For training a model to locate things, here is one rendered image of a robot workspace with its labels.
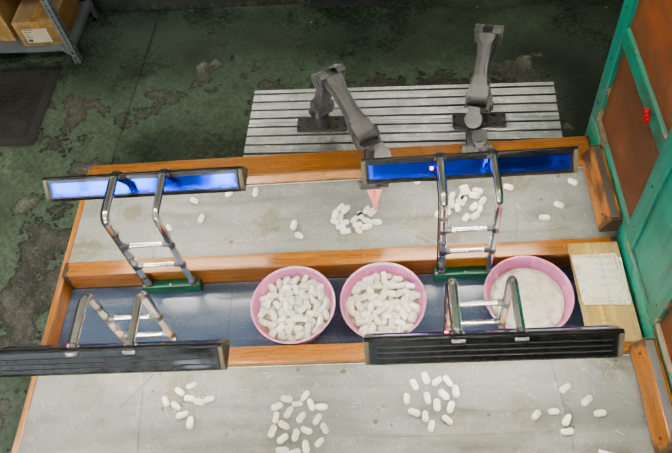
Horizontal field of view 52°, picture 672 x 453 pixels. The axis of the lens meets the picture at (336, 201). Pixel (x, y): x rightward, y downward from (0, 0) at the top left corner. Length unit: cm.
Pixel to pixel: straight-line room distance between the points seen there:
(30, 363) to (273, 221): 89
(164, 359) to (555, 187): 138
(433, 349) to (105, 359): 83
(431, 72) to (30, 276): 227
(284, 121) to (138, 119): 136
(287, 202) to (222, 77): 169
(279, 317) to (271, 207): 42
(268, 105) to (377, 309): 105
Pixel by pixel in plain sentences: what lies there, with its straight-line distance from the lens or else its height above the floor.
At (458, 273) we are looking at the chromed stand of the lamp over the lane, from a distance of 224.
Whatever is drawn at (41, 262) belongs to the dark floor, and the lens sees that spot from 356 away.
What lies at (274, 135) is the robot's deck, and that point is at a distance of 271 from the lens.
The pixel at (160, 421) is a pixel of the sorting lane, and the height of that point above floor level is 74.
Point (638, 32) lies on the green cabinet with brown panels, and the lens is 214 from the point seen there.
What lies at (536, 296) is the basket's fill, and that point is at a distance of 220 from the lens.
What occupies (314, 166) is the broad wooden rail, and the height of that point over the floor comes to 76.
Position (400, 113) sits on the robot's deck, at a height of 67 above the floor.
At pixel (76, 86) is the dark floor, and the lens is 427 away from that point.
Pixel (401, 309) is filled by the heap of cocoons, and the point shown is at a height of 74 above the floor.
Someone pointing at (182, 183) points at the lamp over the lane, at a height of 108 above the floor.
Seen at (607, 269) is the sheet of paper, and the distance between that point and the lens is 224.
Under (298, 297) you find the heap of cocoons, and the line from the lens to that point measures 221.
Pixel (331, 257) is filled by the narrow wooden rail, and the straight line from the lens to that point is 222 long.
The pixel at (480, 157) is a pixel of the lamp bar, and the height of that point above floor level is 110.
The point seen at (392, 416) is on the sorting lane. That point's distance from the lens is 203.
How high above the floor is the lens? 267
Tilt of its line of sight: 54 degrees down
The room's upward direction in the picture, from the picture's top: 10 degrees counter-clockwise
